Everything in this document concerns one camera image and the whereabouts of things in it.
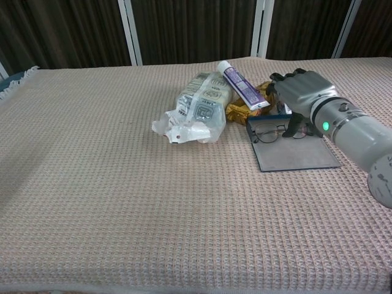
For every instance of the white partition frame post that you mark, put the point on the white partition frame post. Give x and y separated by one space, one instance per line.
346 27
2 71
132 36
260 30

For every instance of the white purple toothpaste tube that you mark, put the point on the white purple toothpaste tube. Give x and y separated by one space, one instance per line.
243 88

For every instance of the gold foil snack wrapper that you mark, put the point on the gold foil snack wrapper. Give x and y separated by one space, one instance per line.
237 111

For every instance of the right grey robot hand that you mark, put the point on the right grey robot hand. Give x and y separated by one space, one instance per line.
303 92

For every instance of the dark blue glasses case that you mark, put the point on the dark blue glasses case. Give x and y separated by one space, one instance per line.
294 153

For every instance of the small white printed carton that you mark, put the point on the small white printed carton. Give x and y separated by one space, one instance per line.
287 108

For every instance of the beige waffle weave blanket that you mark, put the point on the beige waffle weave blanket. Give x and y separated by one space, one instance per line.
92 183

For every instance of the clear plastic food bag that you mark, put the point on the clear plastic food bag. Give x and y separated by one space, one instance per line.
199 104

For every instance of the thin metal eyeglasses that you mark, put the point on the thin metal eyeglasses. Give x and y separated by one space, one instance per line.
266 136

